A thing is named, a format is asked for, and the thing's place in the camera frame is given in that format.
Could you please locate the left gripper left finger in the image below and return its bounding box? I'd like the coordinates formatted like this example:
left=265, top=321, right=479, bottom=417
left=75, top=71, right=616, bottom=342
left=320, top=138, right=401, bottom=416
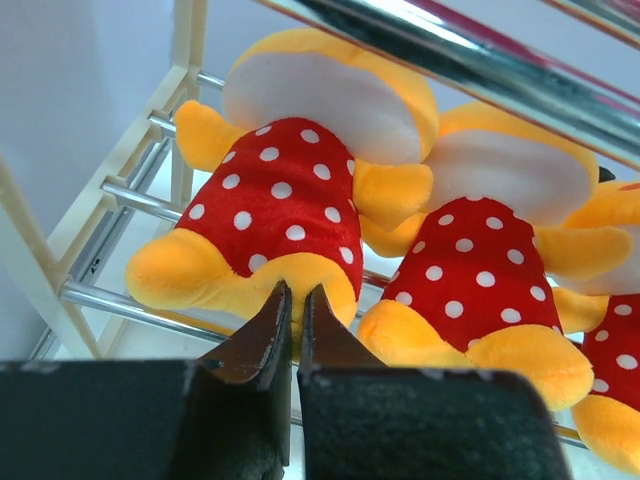
left=198, top=281, right=292, bottom=388

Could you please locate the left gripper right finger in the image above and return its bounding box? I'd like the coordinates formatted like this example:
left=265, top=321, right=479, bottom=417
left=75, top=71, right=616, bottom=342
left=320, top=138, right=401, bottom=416
left=299, top=285, right=385, bottom=375

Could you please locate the yellow bear plush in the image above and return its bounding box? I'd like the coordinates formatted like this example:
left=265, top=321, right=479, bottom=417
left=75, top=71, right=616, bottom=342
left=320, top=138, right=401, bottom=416
left=552, top=180, right=639, bottom=474
left=357, top=101, right=632, bottom=411
left=126, top=27, right=441, bottom=336

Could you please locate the cream two-tier shelf rack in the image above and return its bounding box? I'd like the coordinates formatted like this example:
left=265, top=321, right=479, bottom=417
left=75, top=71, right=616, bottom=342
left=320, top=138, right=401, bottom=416
left=1, top=1, right=639, bottom=357

